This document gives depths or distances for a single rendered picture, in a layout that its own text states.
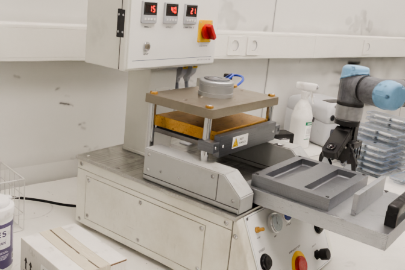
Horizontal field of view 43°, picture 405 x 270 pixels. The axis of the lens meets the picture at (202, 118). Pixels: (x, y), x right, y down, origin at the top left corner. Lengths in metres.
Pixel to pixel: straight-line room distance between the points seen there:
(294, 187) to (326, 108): 1.08
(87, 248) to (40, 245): 0.09
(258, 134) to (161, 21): 0.33
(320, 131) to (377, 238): 1.16
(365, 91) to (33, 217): 0.91
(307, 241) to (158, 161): 0.38
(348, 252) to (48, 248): 0.72
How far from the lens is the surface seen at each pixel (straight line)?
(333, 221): 0.97
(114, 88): 1.66
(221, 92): 1.14
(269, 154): 1.26
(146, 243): 1.17
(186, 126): 1.11
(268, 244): 1.07
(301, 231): 1.18
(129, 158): 1.26
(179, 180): 1.07
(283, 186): 1.01
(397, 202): 0.98
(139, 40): 1.15
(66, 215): 1.39
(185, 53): 1.27
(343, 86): 1.48
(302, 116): 1.98
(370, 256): 1.37
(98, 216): 1.26
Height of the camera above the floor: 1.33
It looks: 13 degrees down
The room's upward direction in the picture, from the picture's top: 6 degrees clockwise
